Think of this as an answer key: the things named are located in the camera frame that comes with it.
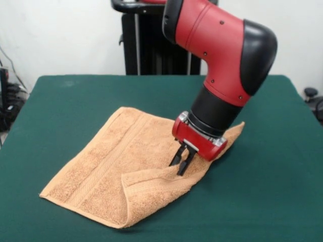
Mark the dark green table cloth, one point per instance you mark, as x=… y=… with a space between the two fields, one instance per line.
x=252 y=201

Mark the black box device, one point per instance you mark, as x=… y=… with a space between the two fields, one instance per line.
x=3 y=83

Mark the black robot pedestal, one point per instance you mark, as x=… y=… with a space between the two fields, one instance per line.
x=151 y=50

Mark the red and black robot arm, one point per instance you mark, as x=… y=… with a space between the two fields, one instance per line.
x=222 y=63

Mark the tan terry towel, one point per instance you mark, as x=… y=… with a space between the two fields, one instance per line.
x=113 y=171

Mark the black chair base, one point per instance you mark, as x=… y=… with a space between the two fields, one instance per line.
x=314 y=100

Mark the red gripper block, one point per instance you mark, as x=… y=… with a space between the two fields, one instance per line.
x=196 y=143

